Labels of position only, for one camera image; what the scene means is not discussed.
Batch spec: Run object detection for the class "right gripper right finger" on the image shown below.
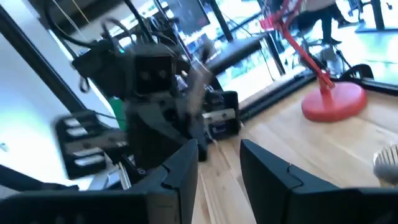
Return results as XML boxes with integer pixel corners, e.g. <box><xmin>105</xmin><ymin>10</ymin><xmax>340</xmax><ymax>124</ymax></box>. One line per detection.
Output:
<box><xmin>239</xmin><ymin>138</ymin><xmax>398</xmax><ymax>224</ymax></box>

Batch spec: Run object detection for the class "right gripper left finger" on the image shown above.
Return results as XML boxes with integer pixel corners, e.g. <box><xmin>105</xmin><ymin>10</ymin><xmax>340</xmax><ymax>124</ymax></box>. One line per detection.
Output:
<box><xmin>0</xmin><ymin>138</ymin><xmax>200</xmax><ymax>224</ymax></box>

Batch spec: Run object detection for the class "large powder makeup brush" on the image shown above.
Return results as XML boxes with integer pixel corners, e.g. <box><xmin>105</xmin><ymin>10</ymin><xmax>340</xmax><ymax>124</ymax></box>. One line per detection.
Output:
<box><xmin>186</xmin><ymin>40</ymin><xmax>215</xmax><ymax>116</ymax></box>

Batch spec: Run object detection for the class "green plastic item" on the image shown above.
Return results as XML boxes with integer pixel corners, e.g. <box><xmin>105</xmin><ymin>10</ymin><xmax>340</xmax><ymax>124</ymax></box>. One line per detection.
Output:
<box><xmin>108</xmin><ymin>96</ymin><xmax>127</xmax><ymax>130</ymax></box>

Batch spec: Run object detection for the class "dark grey desk top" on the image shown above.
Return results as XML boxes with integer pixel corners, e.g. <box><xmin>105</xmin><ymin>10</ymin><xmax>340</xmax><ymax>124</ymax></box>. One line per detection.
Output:
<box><xmin>205</xmin><ymin>32</ymin><xmax>270</xmax><ymax>74</ymax></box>

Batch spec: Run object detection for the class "red desk lamp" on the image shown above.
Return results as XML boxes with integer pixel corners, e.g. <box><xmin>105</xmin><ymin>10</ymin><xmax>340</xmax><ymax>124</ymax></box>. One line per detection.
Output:
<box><xmin>259</xmin><ymin>0</ymin><xmax>368</xmax><ymax>123</ymax></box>

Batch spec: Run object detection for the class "black computer monitor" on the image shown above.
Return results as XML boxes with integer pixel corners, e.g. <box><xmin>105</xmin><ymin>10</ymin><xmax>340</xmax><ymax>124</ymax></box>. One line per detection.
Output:
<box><xmin>164</xmin><ymin>0</ymin><xmax>211</xmax><ymax>35</ymax></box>

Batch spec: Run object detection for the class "black desk support beam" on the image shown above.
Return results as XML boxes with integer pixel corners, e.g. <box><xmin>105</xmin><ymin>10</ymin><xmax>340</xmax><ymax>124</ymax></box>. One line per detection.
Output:
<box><xmin>0</xmin><ymin>4</ymin><xmax>88</xmax><ymax>114</ymax></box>

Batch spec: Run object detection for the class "person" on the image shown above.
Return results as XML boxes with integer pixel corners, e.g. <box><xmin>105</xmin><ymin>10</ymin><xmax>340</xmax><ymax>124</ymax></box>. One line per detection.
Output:
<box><xmin>297</xmin><ymin>0</ymin><xmax>345</xmax><ymax>46</ymax></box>

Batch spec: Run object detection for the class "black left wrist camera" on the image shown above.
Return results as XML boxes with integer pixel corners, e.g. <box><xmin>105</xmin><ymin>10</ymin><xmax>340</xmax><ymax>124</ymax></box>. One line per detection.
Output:
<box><xmin>133</xmin><ymin>52</ymin><xmax>177</xmax><ymax>94</ymax></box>

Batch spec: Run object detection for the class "black aluminium table frame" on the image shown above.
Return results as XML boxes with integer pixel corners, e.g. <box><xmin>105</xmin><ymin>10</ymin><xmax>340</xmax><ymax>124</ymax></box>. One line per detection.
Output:
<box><xmin>238</xmin><ymin>73</ymin><xmax>398</xmax><ymax>122</ymax></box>

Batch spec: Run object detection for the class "gold wire brush cup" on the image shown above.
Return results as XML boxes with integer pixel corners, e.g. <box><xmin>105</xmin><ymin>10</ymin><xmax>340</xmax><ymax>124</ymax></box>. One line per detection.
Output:
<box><xmin>372</xmin><ymin>142</ymin><xmax>398</xmax><ymax>187</ymax></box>

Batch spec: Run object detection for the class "yellow cord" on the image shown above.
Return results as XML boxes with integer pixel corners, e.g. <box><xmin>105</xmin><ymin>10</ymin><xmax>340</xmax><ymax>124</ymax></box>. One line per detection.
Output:
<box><xmin>49</xmin><ymin>0</ymin><xmax>91</xmax><ymax>26</ymax></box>

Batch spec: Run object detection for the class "black frame clamp handle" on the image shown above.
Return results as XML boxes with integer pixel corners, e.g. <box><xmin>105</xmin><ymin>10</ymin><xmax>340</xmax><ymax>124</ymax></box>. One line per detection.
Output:
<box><xmin>340</xmin><ymin>63</ymin><xmax>375</xmax><ymax>82</ymax></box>

